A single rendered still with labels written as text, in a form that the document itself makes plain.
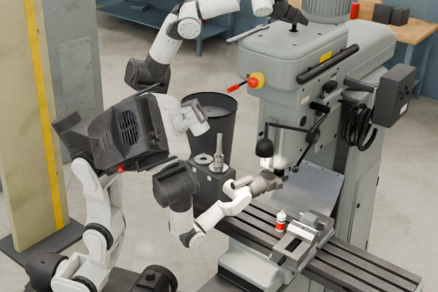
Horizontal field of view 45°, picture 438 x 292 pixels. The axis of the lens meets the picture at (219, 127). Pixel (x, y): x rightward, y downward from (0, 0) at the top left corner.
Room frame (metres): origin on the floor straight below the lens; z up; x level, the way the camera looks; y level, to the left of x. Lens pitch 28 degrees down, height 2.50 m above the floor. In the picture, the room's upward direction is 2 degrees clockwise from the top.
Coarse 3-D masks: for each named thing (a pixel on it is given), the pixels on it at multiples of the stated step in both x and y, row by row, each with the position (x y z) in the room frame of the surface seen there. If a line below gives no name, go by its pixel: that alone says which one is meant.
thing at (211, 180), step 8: (192, 160) 2.17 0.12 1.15; (200, 160) 2.15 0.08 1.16; (208, 160) 2.16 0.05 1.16; (192, 168) 2.14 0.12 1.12; (200, 168) 2.10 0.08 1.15; (208, 168) 2.11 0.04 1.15; (224, 168) 2.09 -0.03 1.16; (232, 168) 2.11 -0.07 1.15; (200, 176) 2.10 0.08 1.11; (208, 176) 2.06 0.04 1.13; (216, 176) 2.04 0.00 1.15; (224, 176) 2.05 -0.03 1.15; (232, 176) 2.08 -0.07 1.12; (200, 184) 2.10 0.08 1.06; (208, 184) 2.06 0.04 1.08; (216, 184) 2.02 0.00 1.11; (200, 192) 2.10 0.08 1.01; (208, 192) 2.06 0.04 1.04; (216, 192) 2.02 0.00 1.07; (200, 200) 2.10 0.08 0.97; (208, 200) 2.06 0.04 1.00; (216, 200) 2.02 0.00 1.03; (224, 200) 2.05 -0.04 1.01; (232, 200) 2.09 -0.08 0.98
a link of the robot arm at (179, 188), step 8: (176, 176) 1.57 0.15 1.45; (184, 176) 1.57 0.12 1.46; (168, 184) 1.53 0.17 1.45; (176, 184) 1.53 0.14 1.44; (184, 184) 1.54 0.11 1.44; (192, 184) 1.55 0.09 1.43; (168, 192) 1.50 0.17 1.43; (176, 192) 1.52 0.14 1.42; (184, 192) 1.53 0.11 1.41; (192, 192) 1.56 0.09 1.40; (176, 200) 1.52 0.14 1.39; (184, 200) 1.54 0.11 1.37; (192, 200) 1.59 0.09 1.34; (176, 208) 1.54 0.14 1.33; (184, 208) 1.55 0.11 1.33
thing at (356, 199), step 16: (368, 80) 2.27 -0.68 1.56; (352, 96) 2.16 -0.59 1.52; (368, 96) 2.21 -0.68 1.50; (352, 112) 2.14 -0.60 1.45; (384, 128) 2.40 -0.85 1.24; (336, 144) 2.17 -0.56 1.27; (320, 160) 2.22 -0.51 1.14; (336, 160) 2.16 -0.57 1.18; (352, 160) 2.14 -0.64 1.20; (368, 160) 2.27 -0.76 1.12; (352, 176) 2.14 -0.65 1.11; (368, 176) 2.27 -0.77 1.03; (352, 192) 2.15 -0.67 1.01; (368, 192) 2.30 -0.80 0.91; (336, 208) 2.14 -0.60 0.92; (352, 208) 2.16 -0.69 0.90; (368, 208) 2.33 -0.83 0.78; (336, 224) 2.14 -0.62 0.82; (352, 224) 2.17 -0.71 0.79; (368, 224) 2.37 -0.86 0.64; (352, 240) 2.19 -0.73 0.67; (368, 240) 2.44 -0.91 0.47
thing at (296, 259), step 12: (300, 216) 1.88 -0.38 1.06; (324, 216) 1.93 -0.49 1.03; (324, 228) 1.82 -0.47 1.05; (288, 240) 1.75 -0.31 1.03; (300, 240) 1.77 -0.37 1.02; (324, 240) 1.82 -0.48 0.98; (276, 252) 1.69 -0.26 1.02; (288, 252) 1.68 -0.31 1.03; (300, 252) 1.68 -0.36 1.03; (312, 252) 1.74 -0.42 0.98; (288, 264) 1.65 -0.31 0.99; (300, 264) 1.66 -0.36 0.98
